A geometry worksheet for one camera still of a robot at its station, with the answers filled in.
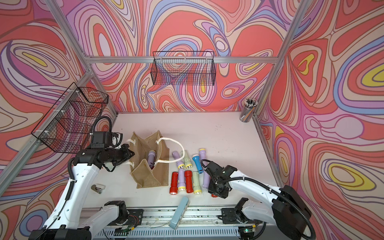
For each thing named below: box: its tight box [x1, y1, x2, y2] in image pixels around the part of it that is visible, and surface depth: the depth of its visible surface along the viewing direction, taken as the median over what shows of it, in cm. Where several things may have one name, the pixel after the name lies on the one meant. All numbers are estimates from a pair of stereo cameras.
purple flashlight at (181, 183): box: [178, 164, 186, 191], surface depth 86 cm
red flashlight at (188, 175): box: [184, 170, 194, 194], surface depth 85 cm
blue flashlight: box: [192, 154, 203, 174], surface depth 92 cm
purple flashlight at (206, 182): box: [202, 170, 211, 188], surface depth 84 cm
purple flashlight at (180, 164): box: [172, 151, 185, 169], surface depth 95 cm
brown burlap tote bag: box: [129, 130, 170, 189], surface depth 81 cm
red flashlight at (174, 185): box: [169, 171, 179, 195], surface depth 84 cm
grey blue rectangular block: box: [168, 196, 191, 230], surface depth 73 cm
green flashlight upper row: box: [184, 150, 193, 169], surface depth 90 cm
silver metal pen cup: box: [239, 98, 258, 123], surface depth 107 cm
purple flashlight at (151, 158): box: [147, 150, 156, 170], surface depth 94 cm
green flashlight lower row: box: [192, 171, 202, 195], surface depth 84 cm
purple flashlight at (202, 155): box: [199, 148, 207, 165], surface depth 95 cm
